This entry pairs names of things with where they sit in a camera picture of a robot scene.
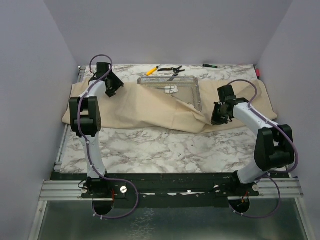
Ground beige surgical wrap cloth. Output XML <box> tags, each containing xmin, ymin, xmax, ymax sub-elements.
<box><xmin>61</xmin><ymin>79</ymin><xmax>278</xmax><ymax>134</ymax></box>

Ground yellow black marker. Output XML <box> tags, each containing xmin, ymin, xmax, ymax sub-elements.
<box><xmin>145</xmin><ymin>65</ymin><xmax>159</xmax><ymax>76</ymax></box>

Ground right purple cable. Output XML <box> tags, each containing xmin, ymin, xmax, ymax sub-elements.
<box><xmin>228</xmin><ymin>79</ymin><xmax>300</xmax><ymax>220</ymax></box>

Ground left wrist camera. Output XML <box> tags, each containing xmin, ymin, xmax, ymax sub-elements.
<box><xmin>96</xmin><ymin>62</ymin><xmax>111</xmax><ymax>78</ymax></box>

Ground purple cable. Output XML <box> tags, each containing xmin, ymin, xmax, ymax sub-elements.
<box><xmin>77</xmin><ymin>54</ymin><xmax>140</xmax><ymax>220</ymax></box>
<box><xmin>228</xmin><ymin>79</ymin><xmax>300</xmax><ymax>220</ymax></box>

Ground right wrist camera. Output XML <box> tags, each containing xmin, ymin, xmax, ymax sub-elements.
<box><xmin>217</xmin><ymin>84</ymin><xmax>237</xmax><ymax>102</ymax></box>

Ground aluminium extrusion rail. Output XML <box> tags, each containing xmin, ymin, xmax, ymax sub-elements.
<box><xmin>39</xmin><ymin>178</ymin><xmax>304</xmax><ymax>201</ymax></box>

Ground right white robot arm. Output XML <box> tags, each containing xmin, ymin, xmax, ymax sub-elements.
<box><xmin>211</xmin><ymin>98</ymin><xmax>296</xmax><ymax>196</ymax></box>

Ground black handled pliers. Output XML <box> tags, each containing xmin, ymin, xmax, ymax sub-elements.
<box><xmin>157</xmin><ymin>65</ymin><xmax>185</xmax><ymax>82</ymax></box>

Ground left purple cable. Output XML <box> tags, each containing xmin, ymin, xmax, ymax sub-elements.
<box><xmin>77</xmin><ymin>54</ymin><xmax>140</xmax><ymax>220</ymax></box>

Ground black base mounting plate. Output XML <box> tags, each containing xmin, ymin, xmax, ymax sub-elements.
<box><xmin>50</xmin><ymin>172</ymin><xmax>256</xmax><ymax>211</ymax></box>

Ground wire mesh instrument tray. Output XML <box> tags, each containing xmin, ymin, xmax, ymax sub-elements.
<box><xmin>137</xmin><ymin>76</ymin><xmax>202</xmax><ymax>112</ymax></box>

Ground red marker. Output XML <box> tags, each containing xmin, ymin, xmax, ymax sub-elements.
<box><xmin>255</xmin><ymin>68</ymin><xmax>260</xmax><ymax>80</ymax></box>

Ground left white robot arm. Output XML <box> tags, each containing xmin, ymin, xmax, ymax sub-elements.
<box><xmin>69</xmin><ymin>71</ymin><xmax>124</xmax><ymax>198</ymax></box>

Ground green black marker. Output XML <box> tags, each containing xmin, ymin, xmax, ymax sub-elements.
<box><xmin>202</xmin><ymin>63</ymin><xmax>218</xmax><ymax>69</ymax></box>

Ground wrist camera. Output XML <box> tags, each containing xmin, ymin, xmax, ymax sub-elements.
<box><xmin>217</xmin><ymin>84</ymin><xmax>237</xmax><ymax>102</ymax></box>
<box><xmin>96</xmin><ymin>62</ymin><xmax>111</xmax><ymax>78</ymax></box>

